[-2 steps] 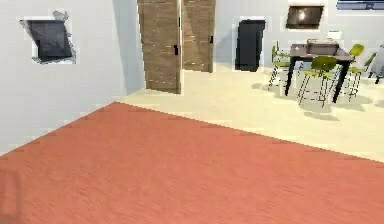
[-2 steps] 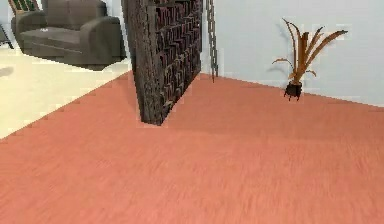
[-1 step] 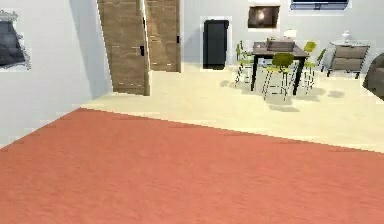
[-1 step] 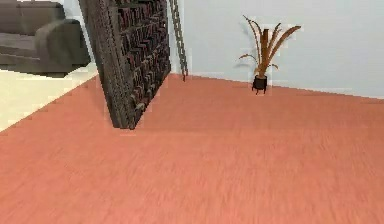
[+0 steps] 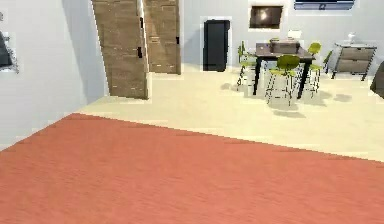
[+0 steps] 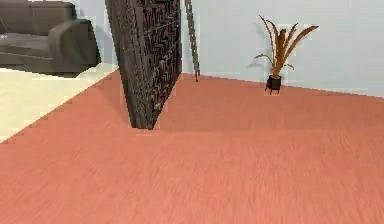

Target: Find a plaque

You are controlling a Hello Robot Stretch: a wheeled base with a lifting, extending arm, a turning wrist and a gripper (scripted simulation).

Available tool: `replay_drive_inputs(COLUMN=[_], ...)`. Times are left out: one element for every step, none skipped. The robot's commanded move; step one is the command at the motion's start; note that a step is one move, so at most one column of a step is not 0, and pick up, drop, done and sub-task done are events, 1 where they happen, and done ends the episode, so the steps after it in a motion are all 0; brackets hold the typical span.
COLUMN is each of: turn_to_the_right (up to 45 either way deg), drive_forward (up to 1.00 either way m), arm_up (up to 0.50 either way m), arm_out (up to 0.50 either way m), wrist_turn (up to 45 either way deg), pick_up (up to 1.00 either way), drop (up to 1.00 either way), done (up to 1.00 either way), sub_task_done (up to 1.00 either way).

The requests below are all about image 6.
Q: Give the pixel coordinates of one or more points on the brown plant in black pot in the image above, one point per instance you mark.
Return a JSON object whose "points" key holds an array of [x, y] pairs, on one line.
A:
{"points": [[278, 56]]}

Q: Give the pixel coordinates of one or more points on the thin dark leaning pole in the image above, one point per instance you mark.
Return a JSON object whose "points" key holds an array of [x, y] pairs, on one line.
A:
{"points": [[192, 36]]}

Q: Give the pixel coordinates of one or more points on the dark grey sofa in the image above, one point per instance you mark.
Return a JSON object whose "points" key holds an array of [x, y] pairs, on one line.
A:
{"points": [[66, 43]]}

